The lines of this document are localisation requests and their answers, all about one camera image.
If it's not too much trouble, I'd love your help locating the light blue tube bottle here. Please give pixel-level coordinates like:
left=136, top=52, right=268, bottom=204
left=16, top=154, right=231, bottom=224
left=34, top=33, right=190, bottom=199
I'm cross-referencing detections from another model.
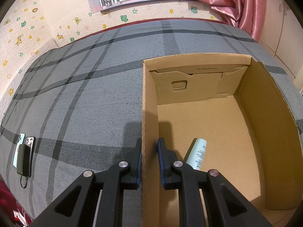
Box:
left=186, top=138, right=207, bottom=171

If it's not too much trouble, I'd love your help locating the brown cardboard box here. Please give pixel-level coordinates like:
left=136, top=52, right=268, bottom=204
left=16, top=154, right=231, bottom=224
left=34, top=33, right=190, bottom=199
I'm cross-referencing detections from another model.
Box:
left=142, top=53, right=302, bottom=226

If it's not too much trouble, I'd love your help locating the black power bank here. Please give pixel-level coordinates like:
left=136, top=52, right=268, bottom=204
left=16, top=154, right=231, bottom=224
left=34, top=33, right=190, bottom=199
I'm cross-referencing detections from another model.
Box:
left=16, top=144, right=31, bottom=189

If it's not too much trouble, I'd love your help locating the phone with dark case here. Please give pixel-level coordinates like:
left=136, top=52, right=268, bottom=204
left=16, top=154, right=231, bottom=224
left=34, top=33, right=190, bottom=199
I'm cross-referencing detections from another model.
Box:
left=26, top=137, right=35, bottom=177

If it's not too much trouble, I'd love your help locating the light green smartphone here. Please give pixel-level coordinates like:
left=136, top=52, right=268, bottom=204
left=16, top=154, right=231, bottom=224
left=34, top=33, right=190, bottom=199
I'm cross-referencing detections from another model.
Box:
left=13, top=133, right=25, bottom=168

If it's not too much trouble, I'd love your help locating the grey plaid bed cover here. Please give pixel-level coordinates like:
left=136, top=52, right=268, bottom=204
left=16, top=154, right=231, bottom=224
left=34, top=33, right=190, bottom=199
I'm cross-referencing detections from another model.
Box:
left=1, top=19, right=302, bottom=226

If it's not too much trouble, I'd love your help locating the beige wardrobe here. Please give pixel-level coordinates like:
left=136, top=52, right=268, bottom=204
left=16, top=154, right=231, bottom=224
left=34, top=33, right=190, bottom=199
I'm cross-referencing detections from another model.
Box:
left=259, top=0, right=302, bottom=93

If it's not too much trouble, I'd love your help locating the pink satin curtain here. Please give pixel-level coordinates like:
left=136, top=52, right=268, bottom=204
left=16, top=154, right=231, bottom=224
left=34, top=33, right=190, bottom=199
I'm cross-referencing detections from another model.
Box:
left=196, top=0, right=266, bottom=41

